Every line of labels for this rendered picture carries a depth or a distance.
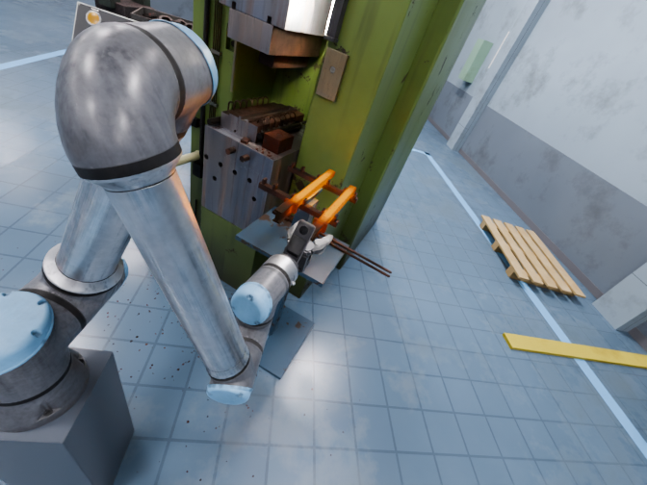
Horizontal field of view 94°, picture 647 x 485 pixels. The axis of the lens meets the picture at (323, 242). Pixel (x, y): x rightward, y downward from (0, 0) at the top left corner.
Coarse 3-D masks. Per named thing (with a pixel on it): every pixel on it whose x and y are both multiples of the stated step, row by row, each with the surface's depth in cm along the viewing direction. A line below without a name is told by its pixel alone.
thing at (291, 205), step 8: (320, 176) 118; (328, 176) 121; (312, 184) 112; (320, 184) 113; (304, 192) 105; (312, 192) 109; (288, 200) 96; (296, 200) 100; (280, 208) 92; (288, 208) 93; (296, 208) 97; (280, 216) 92; (288, 216) 97
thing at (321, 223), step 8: (344, 192) 114; (352, 192) 117; (336, 200) 108; (344, 200) 109; (328, 208) 102; (336, 208) 104; (328, 216) 98; (320, 224) 93; (320, 232) 94; (312, 240) 89
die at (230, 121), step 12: (252, 108) 150; (264, 108) 152; (276, 108) 154; (228, 120) 135; (240, 120) 133; (252, 120) 133; (276, 120) 143; (288, 120) 151; (300, 120) 162; (240, 132) 136; (252, 132) 133; (288, 132) 157
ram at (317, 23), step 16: (224, 0) 111; (240, 0) 109; (256, 0) 106; (272, 0) 104; (288, 0) 102; (304, 0) 108; (320, 0) 116; (256, 16) 109; (272, 16) 106; (288, 16) 105; (304, 16) 113; (320, 16) 121; (304, 32) 117; (320, 32) 127
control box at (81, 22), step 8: (80, 8) 121; (88, 8) 121; (96, 8) 121; (80, 16) 121; (104, 16) 122; (112, 16) 122; (120, 16) 123; (80, 24) 122; (88, 24) 122; (80, 32) 122
